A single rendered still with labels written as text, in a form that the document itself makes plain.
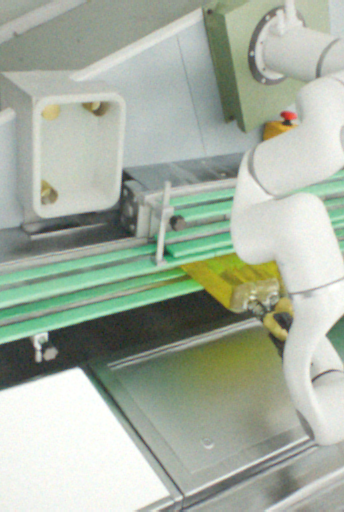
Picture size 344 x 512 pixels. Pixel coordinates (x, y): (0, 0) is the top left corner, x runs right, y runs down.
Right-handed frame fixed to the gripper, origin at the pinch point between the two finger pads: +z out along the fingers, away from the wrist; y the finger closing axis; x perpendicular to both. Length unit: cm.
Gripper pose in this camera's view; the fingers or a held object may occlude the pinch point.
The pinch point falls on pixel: (282, 330)
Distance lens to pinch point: 111.4
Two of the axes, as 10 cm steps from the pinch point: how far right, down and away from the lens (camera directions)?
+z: -3.0, -5.0, 8.1
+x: -9.5, 0.6, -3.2
